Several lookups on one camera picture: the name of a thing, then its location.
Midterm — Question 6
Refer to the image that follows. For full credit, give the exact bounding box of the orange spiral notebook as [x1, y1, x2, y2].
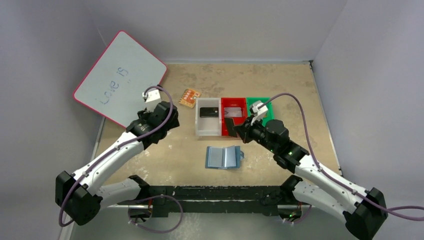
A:
[178, 88, 201, 108]

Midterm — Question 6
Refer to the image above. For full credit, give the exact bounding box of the green plastic bin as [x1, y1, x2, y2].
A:
[245, 96, 275, 128]

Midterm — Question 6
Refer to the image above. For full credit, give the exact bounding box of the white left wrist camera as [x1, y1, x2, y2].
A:
[142, 89, 162, 104]

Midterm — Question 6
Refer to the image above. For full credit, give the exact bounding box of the black card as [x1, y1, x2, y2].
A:
[199, 107, 220, 118]

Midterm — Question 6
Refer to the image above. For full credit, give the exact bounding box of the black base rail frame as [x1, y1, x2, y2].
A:
[67, 184, 362, 220]

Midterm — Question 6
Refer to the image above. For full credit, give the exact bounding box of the white patterned card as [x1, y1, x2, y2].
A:
[224, 107, 243, 118]

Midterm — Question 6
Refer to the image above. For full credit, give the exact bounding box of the white plastic bin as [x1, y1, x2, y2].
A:
[195, 97, 222, 137]

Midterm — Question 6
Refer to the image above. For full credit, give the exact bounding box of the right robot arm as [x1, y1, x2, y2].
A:
[233, 119, 388, 240]

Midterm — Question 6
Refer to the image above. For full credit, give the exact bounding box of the red plastic bin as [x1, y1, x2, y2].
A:
[220, 97, 248, 137]

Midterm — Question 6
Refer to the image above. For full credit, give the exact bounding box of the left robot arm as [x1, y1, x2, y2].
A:
[55, 101, 180, 227]

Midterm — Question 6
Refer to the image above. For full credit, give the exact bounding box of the pink-framed whiteboard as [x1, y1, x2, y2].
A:
[73, 31, 168, 127]

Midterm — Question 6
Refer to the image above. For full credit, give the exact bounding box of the blue card holder wallet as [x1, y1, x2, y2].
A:
[205, 145, 245, 170]

